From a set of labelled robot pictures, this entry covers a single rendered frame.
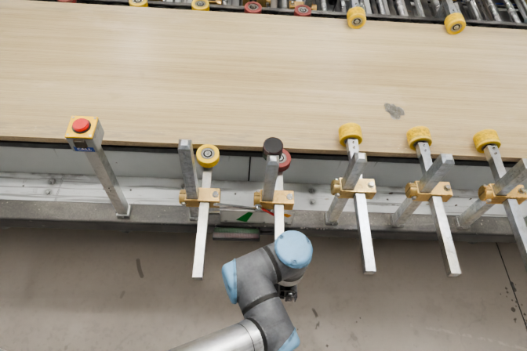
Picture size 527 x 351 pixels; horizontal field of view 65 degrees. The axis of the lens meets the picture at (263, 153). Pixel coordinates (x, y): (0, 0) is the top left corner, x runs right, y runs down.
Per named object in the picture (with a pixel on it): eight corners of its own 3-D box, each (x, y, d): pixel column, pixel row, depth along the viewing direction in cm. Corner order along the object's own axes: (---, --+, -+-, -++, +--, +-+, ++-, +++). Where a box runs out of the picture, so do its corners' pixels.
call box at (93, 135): (99, 154, 111) (92, 137, 105) (73, 153, 111) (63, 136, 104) (105, 133, 115) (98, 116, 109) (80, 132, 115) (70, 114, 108)
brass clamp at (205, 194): (219, 209, 140) (219, 203, 136) (179, 208, 140) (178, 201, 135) (220, 193, 144) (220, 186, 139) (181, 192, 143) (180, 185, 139)
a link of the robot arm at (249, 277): (237, 309, 87) (288, 284, 91) (216, 260, 92) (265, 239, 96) (236, 318, 95) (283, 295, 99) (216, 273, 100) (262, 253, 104)
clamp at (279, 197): (292, 210, 142) (294, 204, 137) (253, 208, 141) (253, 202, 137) (292, 195, 145) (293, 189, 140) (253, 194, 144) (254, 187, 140)
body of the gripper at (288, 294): (268, 302, 116) (272, 289, 106) (268, 272, 121) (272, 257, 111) (296, 302, 116) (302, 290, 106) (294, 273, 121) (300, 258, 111)
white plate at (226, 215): (291, 225, 151) (294, 213, 143) (220, 222, 150) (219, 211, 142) (291, 223, 152) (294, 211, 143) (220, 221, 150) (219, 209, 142)
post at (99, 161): (129, 218, 149) (96, 149, 111) (116, 218, 148) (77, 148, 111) (132, 207, 151) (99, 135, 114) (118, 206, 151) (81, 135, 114)
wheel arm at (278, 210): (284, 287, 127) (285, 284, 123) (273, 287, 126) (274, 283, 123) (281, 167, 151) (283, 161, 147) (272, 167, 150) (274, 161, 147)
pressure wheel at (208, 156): (224, 169, 152) (223, 152, 142) (208, 182, 148) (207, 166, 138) (209, 157, 154) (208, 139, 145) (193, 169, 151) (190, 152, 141)
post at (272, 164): (267, 229, 158) (279, 164, 118) (258, 229, 158) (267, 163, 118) (267, 221, 160) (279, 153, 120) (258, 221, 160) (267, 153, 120)
